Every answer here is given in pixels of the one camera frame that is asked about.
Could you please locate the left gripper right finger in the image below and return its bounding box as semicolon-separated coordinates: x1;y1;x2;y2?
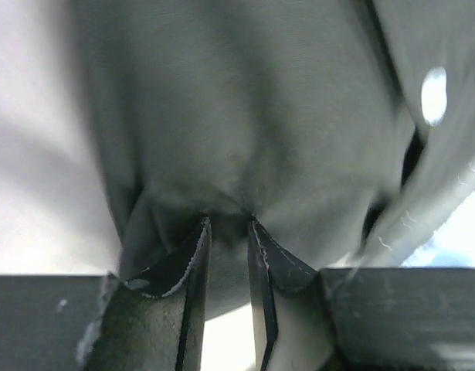
248;221;475;370

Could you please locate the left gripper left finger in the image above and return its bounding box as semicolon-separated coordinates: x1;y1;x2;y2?
0;218;212;370

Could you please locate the black long sleeve shirt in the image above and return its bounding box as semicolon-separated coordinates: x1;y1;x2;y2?
65;0;475;322

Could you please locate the folded light blue shirt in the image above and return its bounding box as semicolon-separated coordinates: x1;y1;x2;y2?
402;191;475;267

